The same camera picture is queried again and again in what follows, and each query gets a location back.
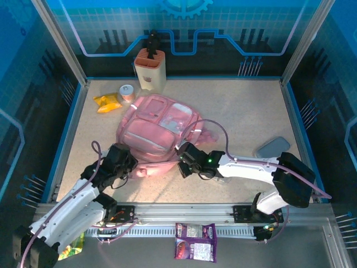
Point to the yellow snack packet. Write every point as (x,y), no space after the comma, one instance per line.
(108,103)

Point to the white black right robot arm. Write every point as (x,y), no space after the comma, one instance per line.
(245,167)

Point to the beige knife block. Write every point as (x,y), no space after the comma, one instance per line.
(152,76)

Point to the purple snack bag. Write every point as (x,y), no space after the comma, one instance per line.
(195,243)

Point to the small electronics board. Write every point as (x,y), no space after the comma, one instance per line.
(107,230)
(263,231)

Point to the clear plastic pen packet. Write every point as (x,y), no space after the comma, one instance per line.
(223,181)

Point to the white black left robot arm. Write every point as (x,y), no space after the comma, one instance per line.
(69,203)

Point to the green snack bag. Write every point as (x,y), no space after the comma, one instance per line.
(75,245)

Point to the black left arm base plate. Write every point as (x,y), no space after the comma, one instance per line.
(125,213)

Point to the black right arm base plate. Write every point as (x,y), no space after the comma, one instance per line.
(242,213)

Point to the aluminium mounting rail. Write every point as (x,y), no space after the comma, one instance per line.
(181,212)

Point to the aluminium frame post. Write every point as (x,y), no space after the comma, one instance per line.
(306,42)
(61,42)

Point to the grey pencil case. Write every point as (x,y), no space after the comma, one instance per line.
(274,146)

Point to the pink student backpack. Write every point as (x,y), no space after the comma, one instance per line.
(150,134)

